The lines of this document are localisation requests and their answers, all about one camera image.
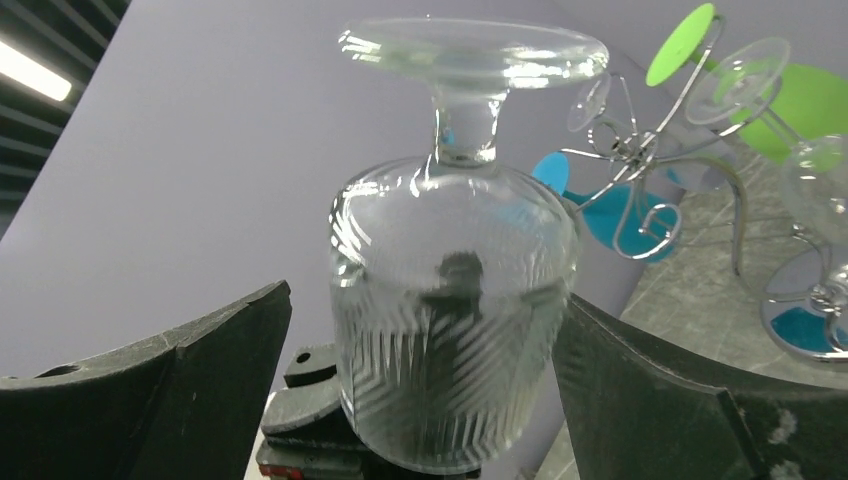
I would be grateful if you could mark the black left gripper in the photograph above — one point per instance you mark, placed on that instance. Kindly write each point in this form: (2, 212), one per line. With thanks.
(305, 433)

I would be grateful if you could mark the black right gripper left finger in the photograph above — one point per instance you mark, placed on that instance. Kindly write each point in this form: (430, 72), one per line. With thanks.
(182, 404)

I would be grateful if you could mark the green wine glass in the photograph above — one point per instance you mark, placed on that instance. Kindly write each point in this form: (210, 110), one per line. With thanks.
(698, 32)

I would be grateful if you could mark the clear hanging wine glass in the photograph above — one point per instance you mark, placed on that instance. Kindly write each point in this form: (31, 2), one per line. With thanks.
(769, 102)

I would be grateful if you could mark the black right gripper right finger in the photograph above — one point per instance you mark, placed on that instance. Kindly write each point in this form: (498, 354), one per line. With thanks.
(640, 407)

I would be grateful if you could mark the ribbed clear wine glass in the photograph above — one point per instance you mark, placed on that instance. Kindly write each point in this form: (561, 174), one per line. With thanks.
(451, 272)

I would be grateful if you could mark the chrome wire glass rack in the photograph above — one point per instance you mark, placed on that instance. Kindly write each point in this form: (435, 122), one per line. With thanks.
(803, 305)

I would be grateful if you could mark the blue wine glass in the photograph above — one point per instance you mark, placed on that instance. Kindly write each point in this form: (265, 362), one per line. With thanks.
(637, 226)

